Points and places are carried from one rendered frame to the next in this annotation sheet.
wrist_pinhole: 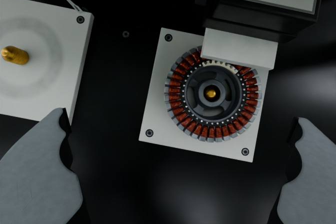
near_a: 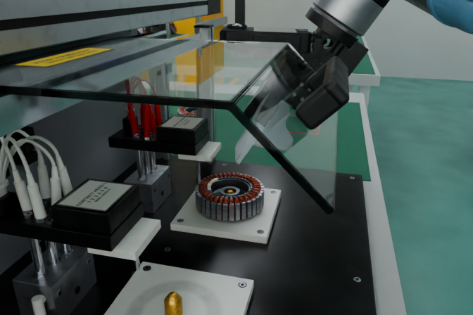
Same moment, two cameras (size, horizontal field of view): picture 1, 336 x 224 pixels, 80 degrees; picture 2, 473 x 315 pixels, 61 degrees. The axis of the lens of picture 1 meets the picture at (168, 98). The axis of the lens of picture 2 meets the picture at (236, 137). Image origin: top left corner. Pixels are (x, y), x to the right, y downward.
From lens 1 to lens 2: 0.53 m
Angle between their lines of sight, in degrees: 68
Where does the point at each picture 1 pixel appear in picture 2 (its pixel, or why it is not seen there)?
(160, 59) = (197, 224)
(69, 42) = (167, 276)
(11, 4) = not seen: outside the picture
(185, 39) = (184, 212)
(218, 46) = (207, 152)
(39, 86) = (209, 299)
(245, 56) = (213, 147)
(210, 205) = (318, 211)
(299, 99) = not seen: hidden behind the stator
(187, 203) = (319, 221)
